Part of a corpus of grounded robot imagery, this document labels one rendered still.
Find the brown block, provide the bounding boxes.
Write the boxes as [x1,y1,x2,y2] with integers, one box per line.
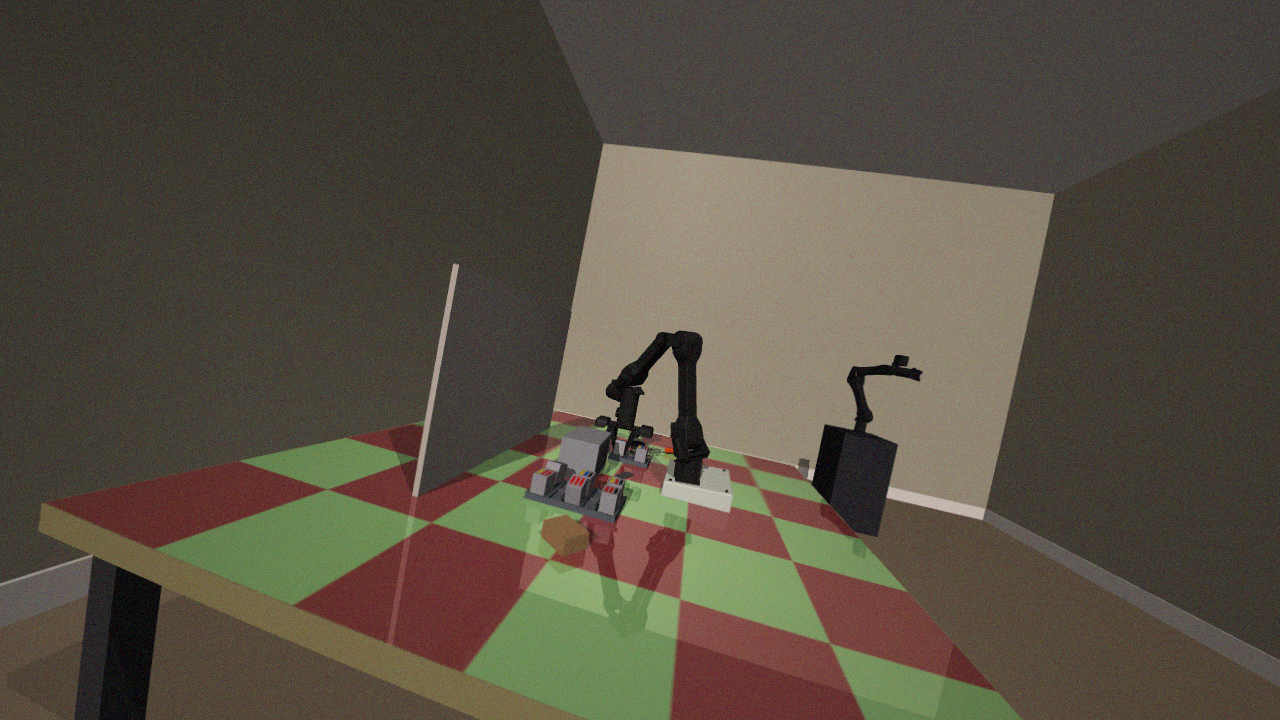
[540,514,589,557]

